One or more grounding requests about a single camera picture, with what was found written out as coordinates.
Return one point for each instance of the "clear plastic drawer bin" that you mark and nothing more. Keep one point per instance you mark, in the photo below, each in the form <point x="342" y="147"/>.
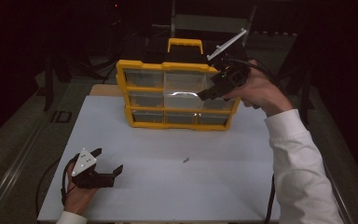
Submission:
<point x="183" y="99"/>

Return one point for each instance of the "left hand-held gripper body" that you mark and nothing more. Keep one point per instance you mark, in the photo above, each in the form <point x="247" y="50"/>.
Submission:
<point x="88" y="180"/>

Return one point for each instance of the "person's left hand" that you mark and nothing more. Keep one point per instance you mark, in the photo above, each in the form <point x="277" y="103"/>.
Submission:
<point x="77" y="199"/>

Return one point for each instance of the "person's right hand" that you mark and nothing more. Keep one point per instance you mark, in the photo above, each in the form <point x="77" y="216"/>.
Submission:
<point x="264" y="91"/>

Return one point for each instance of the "dark stand leg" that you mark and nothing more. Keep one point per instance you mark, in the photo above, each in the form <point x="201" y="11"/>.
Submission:
<point x="304" y="93"/>
<point x="48" y="84"/>

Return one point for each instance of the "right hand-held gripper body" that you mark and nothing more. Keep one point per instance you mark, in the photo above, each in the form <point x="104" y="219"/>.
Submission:
<point x="234" y="74"/>

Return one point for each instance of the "set of clear organizer drawers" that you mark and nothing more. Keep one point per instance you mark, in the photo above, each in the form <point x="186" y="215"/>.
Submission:
<point x="144" y="79"/>

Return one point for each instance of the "small silver screw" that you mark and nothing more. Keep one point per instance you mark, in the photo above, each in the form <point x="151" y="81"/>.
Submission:
<point x="185" y="160"/>

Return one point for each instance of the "yellow black organizer cabinet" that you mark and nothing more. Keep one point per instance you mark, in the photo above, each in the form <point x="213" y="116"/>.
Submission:
<point x="180" y="125"/>

